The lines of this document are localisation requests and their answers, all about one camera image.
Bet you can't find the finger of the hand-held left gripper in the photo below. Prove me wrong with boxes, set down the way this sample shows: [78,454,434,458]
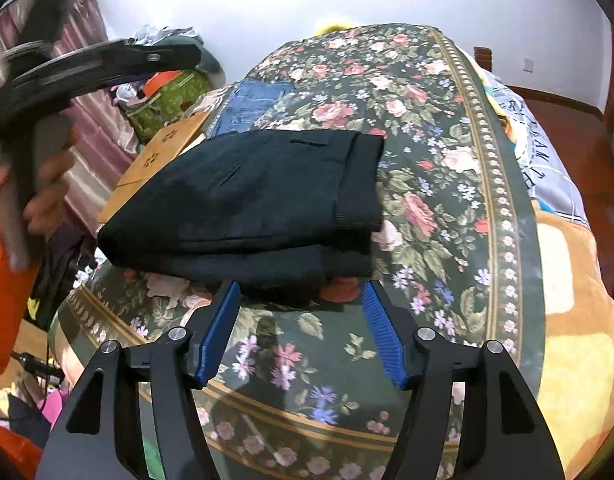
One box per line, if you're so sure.
[0,37,204,112]
[4,0,86,55]

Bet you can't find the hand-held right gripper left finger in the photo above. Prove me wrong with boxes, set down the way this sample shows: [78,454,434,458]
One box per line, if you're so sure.
[34,280,242,480]

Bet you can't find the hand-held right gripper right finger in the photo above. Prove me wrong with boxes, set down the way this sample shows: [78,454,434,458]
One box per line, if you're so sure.
[361,280,560,480]

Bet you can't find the black pants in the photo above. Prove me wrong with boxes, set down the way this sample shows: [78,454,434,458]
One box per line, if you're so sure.
[97,129,386,307]

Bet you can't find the person's left hand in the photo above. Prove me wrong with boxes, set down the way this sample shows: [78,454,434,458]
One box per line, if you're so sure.
[23,127,82,238]

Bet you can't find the pile of clothes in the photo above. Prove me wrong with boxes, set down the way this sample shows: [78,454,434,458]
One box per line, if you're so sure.
[131,24,198,46]

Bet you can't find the orange box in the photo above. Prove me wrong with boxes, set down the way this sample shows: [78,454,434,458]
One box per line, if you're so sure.
[139,72,180,98]

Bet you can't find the green patterned storage bag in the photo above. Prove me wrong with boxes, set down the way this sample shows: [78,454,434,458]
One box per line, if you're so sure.
[127,71,214,144]

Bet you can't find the grey long pillow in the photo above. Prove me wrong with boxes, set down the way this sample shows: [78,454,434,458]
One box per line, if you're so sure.
[162,30,224,77]

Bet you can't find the striped red curtain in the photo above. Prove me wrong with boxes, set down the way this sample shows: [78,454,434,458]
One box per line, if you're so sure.
[0,0,140,213]

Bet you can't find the wooden lap table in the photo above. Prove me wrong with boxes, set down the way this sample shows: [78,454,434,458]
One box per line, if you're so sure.
[98,110,211,227]

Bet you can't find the blue jeans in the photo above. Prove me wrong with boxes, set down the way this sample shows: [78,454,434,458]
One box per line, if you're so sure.
[206,79,296,137]

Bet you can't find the floral blanket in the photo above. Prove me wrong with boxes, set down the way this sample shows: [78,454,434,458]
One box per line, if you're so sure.
[51,22,545,480]

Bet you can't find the yellow foam tube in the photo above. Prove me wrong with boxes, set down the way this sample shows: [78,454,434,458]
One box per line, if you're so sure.
[314,20,351,36]

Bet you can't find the yellow orange blanket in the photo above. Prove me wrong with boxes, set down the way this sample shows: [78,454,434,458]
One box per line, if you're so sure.
[530,199,614,480]

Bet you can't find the cartoon printed bedsheet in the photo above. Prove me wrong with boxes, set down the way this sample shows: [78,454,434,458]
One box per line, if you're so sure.
[480,67,589,227]

